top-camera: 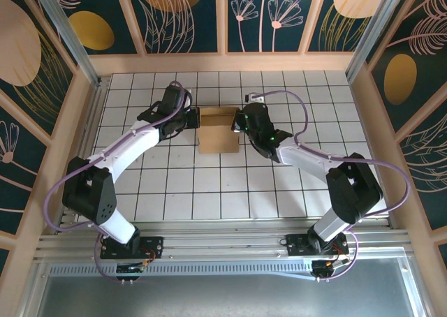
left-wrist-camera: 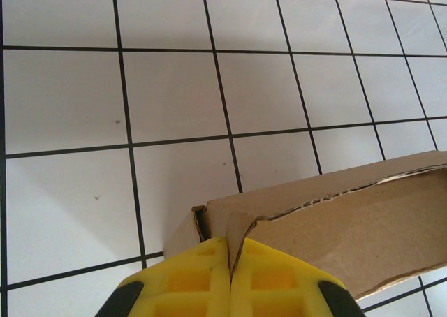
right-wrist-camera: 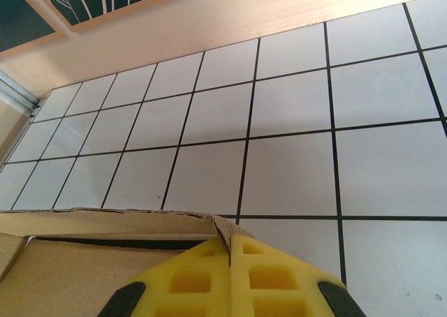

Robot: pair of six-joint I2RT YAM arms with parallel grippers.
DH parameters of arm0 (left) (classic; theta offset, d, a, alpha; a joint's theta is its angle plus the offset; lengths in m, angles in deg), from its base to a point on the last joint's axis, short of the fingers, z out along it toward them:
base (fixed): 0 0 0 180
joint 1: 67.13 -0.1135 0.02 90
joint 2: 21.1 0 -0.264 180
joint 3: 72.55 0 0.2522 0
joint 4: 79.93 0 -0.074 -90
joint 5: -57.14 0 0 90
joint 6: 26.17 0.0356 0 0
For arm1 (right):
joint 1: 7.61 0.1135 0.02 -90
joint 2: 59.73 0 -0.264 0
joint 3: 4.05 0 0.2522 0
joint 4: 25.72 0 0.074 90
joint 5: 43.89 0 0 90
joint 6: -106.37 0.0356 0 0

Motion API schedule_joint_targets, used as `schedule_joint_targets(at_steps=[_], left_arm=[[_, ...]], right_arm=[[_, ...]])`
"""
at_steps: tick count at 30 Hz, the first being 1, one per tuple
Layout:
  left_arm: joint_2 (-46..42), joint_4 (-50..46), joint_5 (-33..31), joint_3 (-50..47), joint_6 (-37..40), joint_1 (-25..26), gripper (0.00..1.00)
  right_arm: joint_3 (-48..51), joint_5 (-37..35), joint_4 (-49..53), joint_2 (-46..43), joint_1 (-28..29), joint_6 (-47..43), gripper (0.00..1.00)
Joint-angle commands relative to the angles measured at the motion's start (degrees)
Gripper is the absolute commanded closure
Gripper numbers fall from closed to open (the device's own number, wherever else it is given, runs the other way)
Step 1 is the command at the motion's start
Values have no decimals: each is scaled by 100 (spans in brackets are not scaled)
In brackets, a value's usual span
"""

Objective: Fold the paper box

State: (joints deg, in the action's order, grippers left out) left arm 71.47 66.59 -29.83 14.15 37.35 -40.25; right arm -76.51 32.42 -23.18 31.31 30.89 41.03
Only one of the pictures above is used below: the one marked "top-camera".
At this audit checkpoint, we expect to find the brown cardboard paper box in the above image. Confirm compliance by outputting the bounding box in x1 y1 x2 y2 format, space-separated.
197 105 242 154

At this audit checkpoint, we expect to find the aluminium side rail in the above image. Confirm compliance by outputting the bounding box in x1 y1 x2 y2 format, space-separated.
55 75 112 235

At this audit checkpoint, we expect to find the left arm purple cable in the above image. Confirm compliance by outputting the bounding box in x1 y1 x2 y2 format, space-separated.
44 81 193 283

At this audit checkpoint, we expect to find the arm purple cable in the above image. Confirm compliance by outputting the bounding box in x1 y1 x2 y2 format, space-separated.
44 81 193 283
256 89 411 283

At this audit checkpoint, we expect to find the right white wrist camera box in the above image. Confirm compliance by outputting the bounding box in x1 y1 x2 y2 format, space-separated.
244 92 267 105

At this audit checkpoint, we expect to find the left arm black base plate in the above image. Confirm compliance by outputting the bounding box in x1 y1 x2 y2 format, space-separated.
100 235 165 260

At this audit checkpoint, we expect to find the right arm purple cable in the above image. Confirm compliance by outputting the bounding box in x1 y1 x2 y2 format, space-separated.
256 89 411 283

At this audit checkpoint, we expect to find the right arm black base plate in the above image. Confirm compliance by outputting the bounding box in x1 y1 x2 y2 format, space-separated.
286 233 350 258

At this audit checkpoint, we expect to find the aluminium corner post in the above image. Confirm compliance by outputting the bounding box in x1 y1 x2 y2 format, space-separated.
29 0 102 86
345 0 409 82

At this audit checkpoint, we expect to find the grey metal sheet panel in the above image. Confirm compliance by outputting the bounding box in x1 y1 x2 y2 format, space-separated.
19 253 432 317

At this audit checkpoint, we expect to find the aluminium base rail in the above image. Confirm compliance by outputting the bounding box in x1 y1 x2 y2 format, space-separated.
34 217 413 262

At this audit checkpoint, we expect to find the slotted grey cable duct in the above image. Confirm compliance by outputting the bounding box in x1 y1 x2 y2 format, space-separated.
47 260 317 279

